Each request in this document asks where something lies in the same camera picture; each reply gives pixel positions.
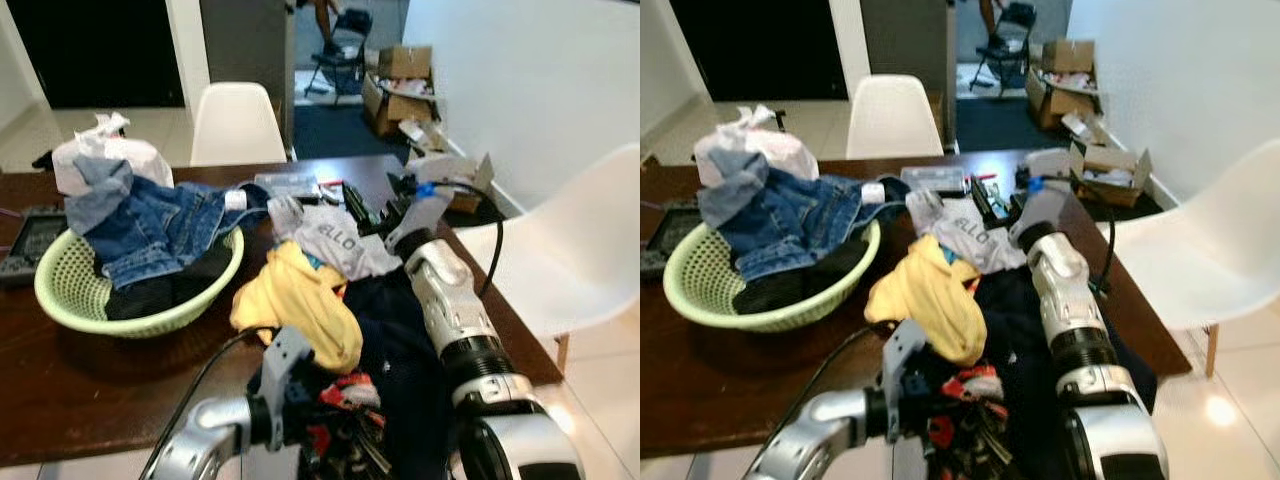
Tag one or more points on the black red patterned shirt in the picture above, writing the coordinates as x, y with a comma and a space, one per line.
345, 392
960, 420

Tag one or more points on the small red tool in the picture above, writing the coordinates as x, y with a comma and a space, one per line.
985, 176
330, 183

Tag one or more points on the black folded garment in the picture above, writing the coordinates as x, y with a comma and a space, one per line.
790, 288
150, 295

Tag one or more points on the person bare legs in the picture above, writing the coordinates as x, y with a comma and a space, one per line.
325, 20
990, 15

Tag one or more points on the clear plastic box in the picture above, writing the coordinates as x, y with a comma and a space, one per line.
285, 185
935, 178

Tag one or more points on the open cardboard box white contents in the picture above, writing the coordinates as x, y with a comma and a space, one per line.
470, 185
1110, 170

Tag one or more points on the black electronic device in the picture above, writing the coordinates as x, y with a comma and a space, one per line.
30, 240
665, 235

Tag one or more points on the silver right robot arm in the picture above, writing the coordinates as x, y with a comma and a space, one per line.
450, 300
1065, 290

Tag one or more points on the black folding chair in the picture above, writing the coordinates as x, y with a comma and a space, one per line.
340, 50
1010, 45

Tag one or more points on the white plastic chair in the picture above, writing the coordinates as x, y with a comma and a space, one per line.
1210, 240
893, 118
238, 125
580, 250

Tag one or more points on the green plastic basket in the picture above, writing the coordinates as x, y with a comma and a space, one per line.
780, 318
150, 322

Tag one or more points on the white plastic bag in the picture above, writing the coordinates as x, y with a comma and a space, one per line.
130, 160
780, 150

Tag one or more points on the closed cardboard box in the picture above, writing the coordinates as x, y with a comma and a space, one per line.
1068, 55
405, 62

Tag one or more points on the large open cardboard box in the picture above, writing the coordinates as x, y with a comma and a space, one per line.
1060, 95
395, 100

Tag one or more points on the small cardboard box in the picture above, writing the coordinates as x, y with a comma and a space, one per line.
1085, 125
425, 135

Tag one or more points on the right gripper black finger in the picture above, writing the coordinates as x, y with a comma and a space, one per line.
355, 202
980, 194

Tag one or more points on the yellow garment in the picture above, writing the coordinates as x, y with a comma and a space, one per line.
300, 310
930, 300

